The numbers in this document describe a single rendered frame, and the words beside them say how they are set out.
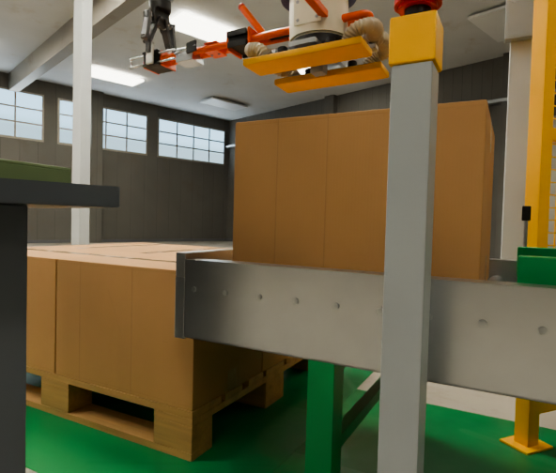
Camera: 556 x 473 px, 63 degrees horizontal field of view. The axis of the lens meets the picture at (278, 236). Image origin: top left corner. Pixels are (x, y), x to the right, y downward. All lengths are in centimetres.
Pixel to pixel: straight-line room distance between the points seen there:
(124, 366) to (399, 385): 100
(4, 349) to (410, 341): 73
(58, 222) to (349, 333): 1195
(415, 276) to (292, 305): 35
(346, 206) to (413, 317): 43
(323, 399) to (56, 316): 106
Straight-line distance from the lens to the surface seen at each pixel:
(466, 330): 88
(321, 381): 98
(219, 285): 106
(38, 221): 1255
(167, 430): 148
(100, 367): 162
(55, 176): 91
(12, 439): 107
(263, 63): 132
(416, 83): 72
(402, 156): 70
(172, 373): 141
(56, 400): 182
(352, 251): 105
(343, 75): 143
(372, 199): 104
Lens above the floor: 69
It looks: 2 degrees down
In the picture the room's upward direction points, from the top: 2 degrees clockwise
